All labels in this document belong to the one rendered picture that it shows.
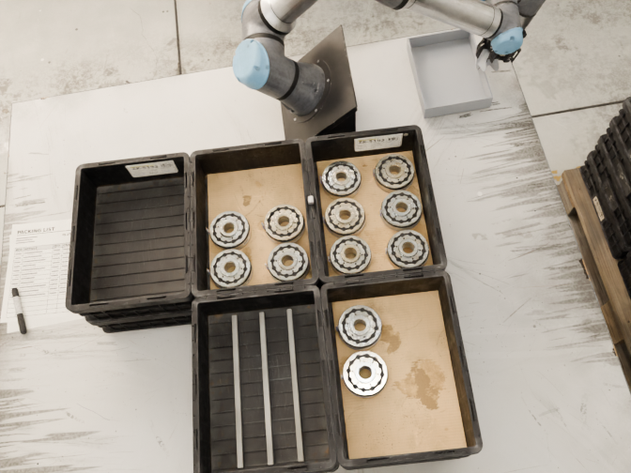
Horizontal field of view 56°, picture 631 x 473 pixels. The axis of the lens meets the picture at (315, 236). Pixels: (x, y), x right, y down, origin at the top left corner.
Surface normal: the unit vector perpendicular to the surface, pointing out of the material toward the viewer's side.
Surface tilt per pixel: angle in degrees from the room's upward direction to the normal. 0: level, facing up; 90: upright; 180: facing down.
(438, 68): 2
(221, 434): 0
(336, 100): 43
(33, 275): 0
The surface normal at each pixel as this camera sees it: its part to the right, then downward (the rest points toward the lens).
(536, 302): -0.07, -0.40
